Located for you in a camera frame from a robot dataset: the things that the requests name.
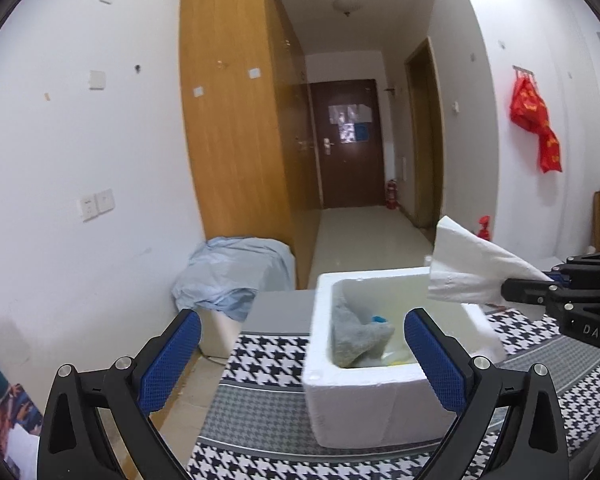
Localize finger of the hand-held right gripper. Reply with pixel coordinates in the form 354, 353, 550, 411
542, 249, 600, 291
500, 276, 571, 307

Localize black white houndstooth mat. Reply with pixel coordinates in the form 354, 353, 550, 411
187, 307, 600, 480

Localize light wooden door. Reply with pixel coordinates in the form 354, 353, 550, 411
404, 36, 446, 229

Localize white foam box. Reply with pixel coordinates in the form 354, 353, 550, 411
301, 266, 507, 450

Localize red plastic bag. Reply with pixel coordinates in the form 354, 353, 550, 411
510, 72, 563, 174

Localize dark brown door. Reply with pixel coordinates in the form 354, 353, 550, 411
307, 79, 386, 209

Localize colourful printed papers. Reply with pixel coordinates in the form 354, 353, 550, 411
0, 340, 43, 478

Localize grey sock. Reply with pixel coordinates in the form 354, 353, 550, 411
331, 295, 396, 368

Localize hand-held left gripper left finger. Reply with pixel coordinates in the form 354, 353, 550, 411
37, 308, 202, 480

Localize white tissue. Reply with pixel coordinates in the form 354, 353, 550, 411
426, 216, 555, 307

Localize wooden wardrobe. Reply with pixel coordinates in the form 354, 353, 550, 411
176, 0, 321, 291

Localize paper notices on door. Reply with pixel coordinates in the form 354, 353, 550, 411
327, 104, 373, 145

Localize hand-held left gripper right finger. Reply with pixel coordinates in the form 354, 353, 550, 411
404, 308, 571, 480

